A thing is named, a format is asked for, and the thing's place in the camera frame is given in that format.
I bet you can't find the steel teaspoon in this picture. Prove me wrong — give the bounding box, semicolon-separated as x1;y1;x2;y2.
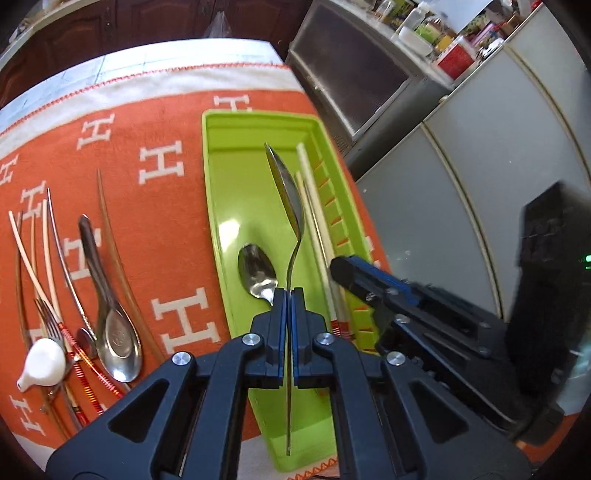
237;243;279;306

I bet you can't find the green plastic utensil tray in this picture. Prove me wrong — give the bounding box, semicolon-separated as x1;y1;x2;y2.
202;109;393;472

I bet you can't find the grey frosted door cabinet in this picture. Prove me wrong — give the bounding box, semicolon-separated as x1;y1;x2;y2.
285;0;454;158

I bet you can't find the white plastic bottle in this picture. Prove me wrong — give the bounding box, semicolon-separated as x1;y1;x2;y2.
406;0;433;28

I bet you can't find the white bowl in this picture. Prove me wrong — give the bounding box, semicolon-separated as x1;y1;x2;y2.
398;27;435;59

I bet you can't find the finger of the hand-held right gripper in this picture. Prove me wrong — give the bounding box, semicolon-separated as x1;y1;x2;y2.
349;257;481;324
330;256;490;365

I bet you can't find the red box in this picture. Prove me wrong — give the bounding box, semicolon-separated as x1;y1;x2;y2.
436;37;477;78

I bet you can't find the steel soup spoon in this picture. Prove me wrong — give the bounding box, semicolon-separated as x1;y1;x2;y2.
78;213;144;384

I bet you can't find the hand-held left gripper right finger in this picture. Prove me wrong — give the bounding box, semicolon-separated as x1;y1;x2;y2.
291;287;533;480

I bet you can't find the orange patterned blanket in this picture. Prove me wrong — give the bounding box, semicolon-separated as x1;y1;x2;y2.
0;62;393;480

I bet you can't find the white plastic bag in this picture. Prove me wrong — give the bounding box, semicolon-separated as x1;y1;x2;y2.
203;11;232;40

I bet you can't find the grey refrigerator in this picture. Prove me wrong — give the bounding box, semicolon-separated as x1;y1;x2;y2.
355;4;591;352

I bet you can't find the round steel spoon twisted handle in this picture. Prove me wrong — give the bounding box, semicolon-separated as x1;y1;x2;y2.
45;187;99;358

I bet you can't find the white ceramic spoon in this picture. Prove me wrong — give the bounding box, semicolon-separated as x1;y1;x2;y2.
17;338;68;393

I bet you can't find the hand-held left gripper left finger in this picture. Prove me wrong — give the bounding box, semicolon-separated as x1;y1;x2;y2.
45;287;289;480

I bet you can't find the pile of chopsticks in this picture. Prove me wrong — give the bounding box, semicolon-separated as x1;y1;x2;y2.
8;211;125;398

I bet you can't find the large steel spoon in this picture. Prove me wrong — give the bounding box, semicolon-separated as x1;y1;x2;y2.
264;142;306;457

